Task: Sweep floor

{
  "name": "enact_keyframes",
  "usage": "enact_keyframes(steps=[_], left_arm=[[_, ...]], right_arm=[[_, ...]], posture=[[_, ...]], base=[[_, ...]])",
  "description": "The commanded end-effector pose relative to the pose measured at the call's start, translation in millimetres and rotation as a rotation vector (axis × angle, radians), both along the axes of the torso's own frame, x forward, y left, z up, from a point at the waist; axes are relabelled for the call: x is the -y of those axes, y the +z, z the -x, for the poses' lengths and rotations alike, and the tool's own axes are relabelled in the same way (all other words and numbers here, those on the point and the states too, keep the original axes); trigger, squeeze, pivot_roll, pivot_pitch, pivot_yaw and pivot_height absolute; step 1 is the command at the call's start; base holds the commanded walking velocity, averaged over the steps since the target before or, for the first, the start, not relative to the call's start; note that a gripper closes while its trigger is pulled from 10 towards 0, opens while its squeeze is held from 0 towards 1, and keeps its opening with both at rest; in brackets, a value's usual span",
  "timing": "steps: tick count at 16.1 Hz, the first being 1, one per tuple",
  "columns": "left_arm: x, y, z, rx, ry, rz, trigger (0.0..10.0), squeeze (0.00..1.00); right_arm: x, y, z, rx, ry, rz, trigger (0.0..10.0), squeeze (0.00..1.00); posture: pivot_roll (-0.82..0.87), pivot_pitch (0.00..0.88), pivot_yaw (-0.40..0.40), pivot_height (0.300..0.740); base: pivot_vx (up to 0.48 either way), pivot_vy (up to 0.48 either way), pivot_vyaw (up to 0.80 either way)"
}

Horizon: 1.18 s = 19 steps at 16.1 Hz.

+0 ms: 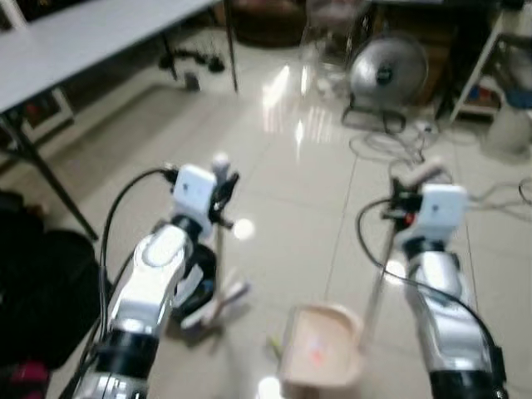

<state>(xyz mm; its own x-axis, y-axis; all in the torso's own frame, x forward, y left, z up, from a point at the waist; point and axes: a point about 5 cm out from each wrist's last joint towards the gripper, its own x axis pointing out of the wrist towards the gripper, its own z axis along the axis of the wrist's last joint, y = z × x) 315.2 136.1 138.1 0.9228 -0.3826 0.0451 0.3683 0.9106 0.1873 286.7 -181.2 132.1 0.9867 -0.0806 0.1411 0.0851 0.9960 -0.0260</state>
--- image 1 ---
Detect brown pouf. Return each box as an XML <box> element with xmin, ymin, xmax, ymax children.
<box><xmin>229</xmin><ymin>0</ymin><xmax>308</xmax><ymax>47</ymax></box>

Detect white bucket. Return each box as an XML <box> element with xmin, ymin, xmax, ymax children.
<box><xmin>485</xmin><ymin>106</ymin><xmax>532</xmax><ymax>159</ymax></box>

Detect pink red item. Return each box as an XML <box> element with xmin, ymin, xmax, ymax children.
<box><xmin>8</xmin><ymin>362</ymin><xmax>51</xmax><ymax>399</ymax></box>

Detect grey folding table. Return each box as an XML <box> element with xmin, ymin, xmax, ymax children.
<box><xmin>0</xmin><ymin>0</ymin><xmax>240</xmax><ymax>242</ymax></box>

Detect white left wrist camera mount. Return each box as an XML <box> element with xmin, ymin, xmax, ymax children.
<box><xmin>171</xmin><ymin>165</ymin><xmax>219</xmax><ymax>222</ymax></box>

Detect blue item on shelf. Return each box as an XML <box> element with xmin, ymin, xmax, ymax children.
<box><xmin>505</xmin><ymin>87</ymin><xmax>532</xmax><ymax>111</ymax></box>

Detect black bag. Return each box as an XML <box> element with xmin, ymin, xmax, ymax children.
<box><xmin>0</xmin><ymin>191</ymin><xmax>105</xmax><ymax>371</ymax></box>

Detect black round object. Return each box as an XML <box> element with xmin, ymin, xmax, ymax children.
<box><xmin>170</xmin><ymin>241</ymin><xmax>219</xmax><ymax>322</ymax></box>

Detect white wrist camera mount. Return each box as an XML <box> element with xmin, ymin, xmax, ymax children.
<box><xmin>418</xmin><ymin>184</ymin><xmax>469</xmax><ymax>244</ymax></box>
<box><xmin>171</xmin><ymin>165</ymin><xmax>219</xmax><ymax>222</ymax></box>

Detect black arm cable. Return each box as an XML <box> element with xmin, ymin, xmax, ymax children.
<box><xmin>79</xmin><ymin>166</ymin><xmax>180</xmax><ymax>399</ymax></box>
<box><xmin>356</xmin><ymin>198</ymin><xmax>508</xmax><ymax>392</ymax></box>

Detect black floor stand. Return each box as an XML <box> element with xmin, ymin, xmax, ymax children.
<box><xmin>158</xmin><ymin>46</ymin><xmax>227</xmax><ymax>77</ymax></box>

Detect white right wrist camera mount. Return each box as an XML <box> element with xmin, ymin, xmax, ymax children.
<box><xmin>418</xmin><ymin>184</ymin><xmax>469</xmax><ymax>244</ymax></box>

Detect tangled floor cables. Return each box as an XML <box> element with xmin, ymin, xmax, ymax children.
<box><xmin>347</xmin><ymin>123</ymin><xmax>532</xmax><ymax>209</ymax></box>

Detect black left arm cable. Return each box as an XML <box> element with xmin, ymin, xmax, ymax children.
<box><xmin>79</xmin><ymin>166</ymin><xmax>180</xmax><ymax>399</ymax></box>

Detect white power strip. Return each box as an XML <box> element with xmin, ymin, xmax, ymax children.
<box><xmin>414</xmin><ymin>121</ymin><xmax>439</xmax><ymax>138</ymax></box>

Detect grey round floor fan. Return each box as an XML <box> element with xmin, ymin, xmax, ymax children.
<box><xmin>345</xmin><ymin>32</ymin><xmax>431</xmax><ymax>134</ymax></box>

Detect white shelf rack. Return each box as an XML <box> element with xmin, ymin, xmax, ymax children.
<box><xmin>453</xmin><ymin>8</ymin><xmax>532</xmax><ymax>117</ymax></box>

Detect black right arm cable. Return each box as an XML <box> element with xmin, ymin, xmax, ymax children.
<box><xmin>356</xmin><ymin>198</ymin><xmax>508</xmax><ymax>392</ymax></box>

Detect beige long-handled dustpan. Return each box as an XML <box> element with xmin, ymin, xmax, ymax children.
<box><xmin>278</xmin><ymin>158</ymin><xmax>446</xmax><ymax>392</ymax></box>

